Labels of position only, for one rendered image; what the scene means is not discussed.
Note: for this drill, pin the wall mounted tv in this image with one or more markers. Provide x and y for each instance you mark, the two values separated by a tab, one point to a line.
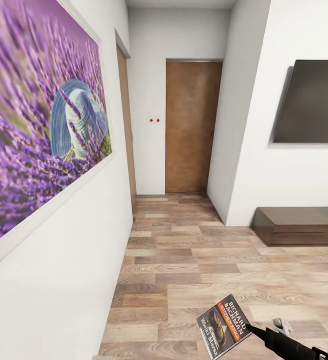
304	115

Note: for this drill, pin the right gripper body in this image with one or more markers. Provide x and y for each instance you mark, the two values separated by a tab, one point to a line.
284	346

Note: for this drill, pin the bench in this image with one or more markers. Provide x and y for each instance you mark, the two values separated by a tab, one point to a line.
292	226

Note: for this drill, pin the hardback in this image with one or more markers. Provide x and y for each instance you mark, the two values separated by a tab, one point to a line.
223	327

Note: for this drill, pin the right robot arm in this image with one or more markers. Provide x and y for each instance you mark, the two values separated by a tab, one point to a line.
278	340

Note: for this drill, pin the painting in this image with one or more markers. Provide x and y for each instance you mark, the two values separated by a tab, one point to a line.
55	121

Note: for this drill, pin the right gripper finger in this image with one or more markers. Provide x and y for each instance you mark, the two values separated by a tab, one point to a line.
257	331

